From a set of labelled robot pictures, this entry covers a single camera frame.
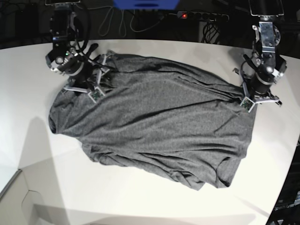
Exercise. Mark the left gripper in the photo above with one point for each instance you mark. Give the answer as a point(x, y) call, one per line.
point(256, 87)

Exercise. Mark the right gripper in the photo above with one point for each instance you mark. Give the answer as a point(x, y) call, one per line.
point(84, 74)

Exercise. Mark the grey t-shirt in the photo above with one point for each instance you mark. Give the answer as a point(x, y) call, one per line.
point(165, 117)

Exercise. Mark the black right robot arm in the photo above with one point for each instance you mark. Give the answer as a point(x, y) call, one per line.
point(66, 28)

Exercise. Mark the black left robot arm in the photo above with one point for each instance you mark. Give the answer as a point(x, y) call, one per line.
point(267, 35)

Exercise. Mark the blue box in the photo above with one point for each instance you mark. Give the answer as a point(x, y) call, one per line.
point(146, 4)

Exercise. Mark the black power strip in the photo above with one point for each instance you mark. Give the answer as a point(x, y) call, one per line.
point(203, 16)

